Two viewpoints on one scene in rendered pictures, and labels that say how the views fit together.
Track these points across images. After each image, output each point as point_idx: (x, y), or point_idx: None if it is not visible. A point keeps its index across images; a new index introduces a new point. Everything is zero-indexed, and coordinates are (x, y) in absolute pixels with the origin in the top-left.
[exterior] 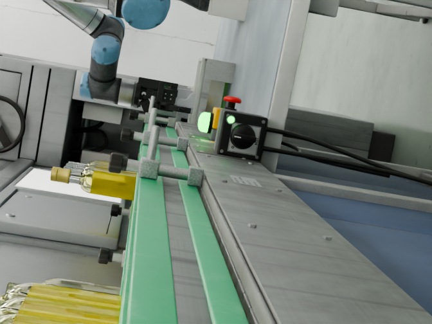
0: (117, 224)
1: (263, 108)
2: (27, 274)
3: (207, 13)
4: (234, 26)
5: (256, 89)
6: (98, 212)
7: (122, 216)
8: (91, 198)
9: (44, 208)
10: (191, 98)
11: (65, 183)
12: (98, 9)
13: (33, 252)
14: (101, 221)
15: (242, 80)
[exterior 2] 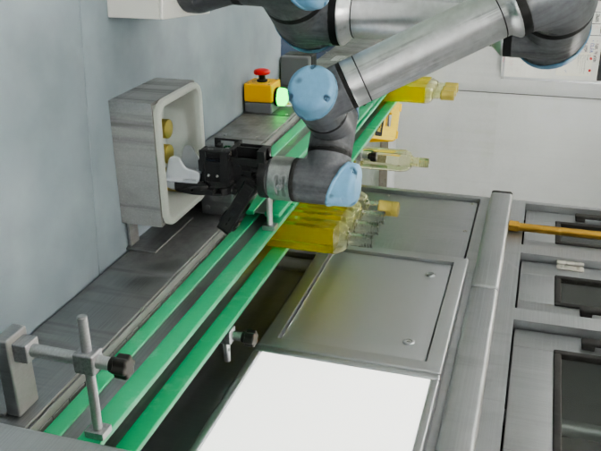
0: (308, 272)
1: (274, 54)
2: (411, 220)
3: (208, 12)
4: (80, 38)
5: (253, 54)
6: (315, 310)
7: (289, 295)
8: (307, 353)
9: (389, 305)
10: (192, 153)
11: (327, 438)
12: (348, 57)
13: (405, 250)
14: (322, 284)
15: (207, 72)
